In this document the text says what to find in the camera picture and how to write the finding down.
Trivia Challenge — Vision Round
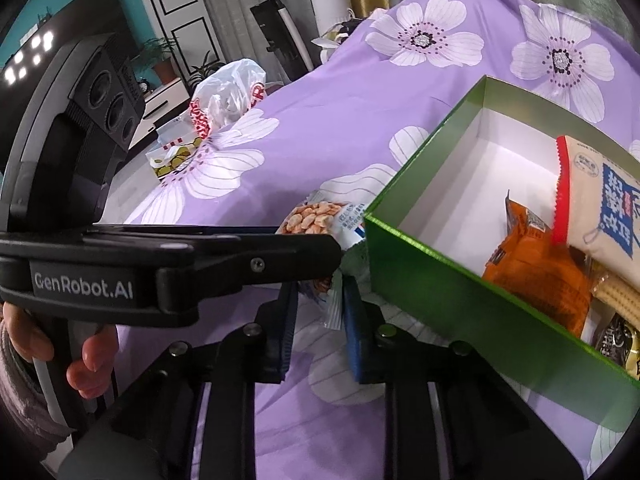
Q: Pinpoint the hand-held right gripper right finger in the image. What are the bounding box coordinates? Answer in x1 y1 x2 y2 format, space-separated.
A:
341 276 586 480

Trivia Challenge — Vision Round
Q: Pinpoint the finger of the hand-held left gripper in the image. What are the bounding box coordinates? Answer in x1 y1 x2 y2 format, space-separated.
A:
157 234 344 327

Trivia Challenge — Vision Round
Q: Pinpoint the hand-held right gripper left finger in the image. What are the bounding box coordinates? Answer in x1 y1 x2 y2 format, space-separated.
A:
60 282 301 480

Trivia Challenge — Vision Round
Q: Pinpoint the peanut snack packet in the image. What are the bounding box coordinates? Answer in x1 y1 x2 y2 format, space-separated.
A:
275 192 373 331

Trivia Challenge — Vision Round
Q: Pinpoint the green cardboard box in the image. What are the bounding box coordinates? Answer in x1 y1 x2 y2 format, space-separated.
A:
363 74 640 411

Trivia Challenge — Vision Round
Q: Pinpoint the orange snack packet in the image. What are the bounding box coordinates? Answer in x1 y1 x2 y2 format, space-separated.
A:
482 190 596 338

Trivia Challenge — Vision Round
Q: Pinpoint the dark gold snack packet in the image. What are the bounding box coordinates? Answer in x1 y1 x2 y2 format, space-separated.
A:
592 310 640 381

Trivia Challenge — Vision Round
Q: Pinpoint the white blue red-edged snack packet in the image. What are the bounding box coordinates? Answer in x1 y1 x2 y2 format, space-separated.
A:
550 135 640 283

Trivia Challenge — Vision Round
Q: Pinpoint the person's left hand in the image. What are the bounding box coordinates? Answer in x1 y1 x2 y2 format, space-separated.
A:
0 301 119 402

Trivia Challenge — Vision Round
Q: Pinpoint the green pea snack packet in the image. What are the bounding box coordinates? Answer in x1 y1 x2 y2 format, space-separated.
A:
146 141 203 179

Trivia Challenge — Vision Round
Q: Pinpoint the white red printed plastic bag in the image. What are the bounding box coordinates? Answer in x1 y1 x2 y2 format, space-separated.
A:
189 58 267 141

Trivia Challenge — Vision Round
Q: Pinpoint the white television cabinet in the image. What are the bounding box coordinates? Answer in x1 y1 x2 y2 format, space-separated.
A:
127 77 193 146

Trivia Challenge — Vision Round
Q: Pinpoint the small dark potted plant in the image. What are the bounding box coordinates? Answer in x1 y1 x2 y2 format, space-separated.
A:
190 50 226 91

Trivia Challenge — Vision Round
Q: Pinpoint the potted plant in red pot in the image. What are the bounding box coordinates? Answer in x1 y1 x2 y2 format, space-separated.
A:
132 35 181 86

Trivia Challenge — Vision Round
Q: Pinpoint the black upright vacuum cleaner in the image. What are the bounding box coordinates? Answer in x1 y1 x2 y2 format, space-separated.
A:
245 0 316 86

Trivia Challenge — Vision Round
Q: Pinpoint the white standing unit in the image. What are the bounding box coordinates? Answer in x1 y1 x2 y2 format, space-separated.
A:
306 0 353 36

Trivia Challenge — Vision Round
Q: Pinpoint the black television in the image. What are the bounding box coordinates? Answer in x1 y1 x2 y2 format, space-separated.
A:
0 0 143 61

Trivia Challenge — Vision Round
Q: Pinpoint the tangle of cords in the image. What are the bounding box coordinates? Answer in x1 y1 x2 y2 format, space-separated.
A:
311 10 388 51

